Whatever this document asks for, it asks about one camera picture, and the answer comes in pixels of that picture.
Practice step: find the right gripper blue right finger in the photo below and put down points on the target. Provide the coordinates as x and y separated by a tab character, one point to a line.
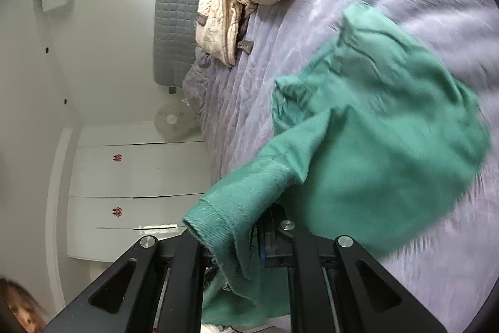
336	285

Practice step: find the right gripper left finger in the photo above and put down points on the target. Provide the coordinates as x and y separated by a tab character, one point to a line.
155	286

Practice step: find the teal green sweatshirt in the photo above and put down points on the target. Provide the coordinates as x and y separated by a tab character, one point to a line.
374	139

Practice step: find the white wardrobe cabinet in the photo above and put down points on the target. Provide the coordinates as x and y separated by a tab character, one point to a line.
129	181

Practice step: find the person's head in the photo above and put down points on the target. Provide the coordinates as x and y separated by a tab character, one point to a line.
27	310

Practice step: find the white round fan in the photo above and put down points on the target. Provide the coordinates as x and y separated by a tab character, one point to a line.
176	121

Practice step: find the beige crumpled cloth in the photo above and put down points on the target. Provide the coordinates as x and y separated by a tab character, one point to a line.
217	27

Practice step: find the lavender plush bed blanket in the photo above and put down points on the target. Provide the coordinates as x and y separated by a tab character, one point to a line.
452	266

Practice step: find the grey quilted headboard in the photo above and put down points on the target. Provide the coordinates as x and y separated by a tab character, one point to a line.
175	5

